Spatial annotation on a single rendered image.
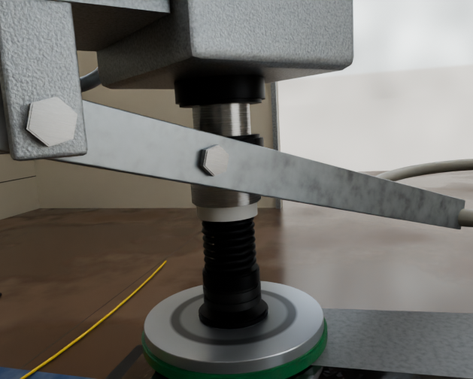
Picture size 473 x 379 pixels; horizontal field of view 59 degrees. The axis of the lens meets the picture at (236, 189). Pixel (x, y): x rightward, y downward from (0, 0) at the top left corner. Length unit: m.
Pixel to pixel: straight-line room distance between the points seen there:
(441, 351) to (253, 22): 0.38
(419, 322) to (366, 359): 0.11
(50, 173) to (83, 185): 0.59
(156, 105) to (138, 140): 5.47
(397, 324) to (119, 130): 0.40
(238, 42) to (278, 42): 0.04
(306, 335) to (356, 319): 0.12
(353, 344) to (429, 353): 0.08
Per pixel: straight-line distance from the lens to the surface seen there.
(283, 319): 0.51
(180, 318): 0.53
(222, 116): 0.45
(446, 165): 1.21
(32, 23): 0.33
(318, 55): 0.42
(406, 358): 0.50
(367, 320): 0.57
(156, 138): 0.37
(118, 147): 0.36
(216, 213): 0.45
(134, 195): 6.10
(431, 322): 0.58
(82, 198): 6.57
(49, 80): 0.32
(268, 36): 0.38
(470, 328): 0.59
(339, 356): 0.50
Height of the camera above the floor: 1.10
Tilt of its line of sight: 9 degrees down
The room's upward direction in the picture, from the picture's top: 3 degrees counter-clockwise
